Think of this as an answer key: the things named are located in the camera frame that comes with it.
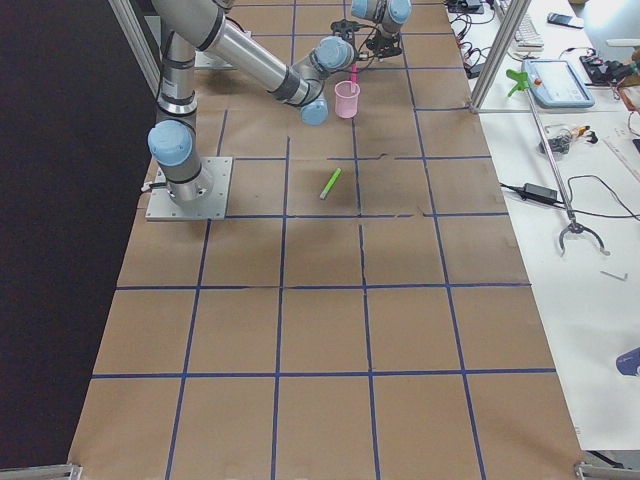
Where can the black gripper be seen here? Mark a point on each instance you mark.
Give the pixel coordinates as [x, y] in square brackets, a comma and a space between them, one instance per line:
[384, 42]
[351, 46]

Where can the pink pen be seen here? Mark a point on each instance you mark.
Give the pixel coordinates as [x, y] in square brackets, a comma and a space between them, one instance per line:
[354, 79]

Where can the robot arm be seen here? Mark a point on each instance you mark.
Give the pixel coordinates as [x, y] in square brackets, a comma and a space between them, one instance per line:
[191, 26]
[388, 17]

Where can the pink mesh cup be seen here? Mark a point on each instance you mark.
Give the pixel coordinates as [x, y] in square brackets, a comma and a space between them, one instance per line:
[346, 99]

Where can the long reach grabber tool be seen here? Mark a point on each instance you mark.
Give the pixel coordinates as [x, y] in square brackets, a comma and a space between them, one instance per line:
[573, 227]

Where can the white keyboard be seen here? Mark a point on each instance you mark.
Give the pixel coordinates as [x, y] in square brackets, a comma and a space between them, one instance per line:
[526, 37]

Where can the green pen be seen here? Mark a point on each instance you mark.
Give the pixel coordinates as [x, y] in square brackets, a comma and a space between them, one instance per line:
[330, 183]

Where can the black smartphone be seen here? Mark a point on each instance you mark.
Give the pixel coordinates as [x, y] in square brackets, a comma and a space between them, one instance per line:
[565, 20]

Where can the blue teach pendant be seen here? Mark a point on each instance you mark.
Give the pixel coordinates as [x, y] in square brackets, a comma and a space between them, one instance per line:
[556, 84]

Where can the black power adapter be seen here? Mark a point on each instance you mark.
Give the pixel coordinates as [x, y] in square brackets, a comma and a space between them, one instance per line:
[539, 193]

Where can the silver allen key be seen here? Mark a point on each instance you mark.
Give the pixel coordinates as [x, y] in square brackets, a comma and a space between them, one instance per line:
[621, 277]

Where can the aluminium frame upright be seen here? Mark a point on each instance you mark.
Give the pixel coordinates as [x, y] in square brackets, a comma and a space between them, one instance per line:
[500, 46]

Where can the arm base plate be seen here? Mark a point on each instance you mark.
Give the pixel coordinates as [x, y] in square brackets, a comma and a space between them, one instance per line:
[210, 61]
[195, 201]

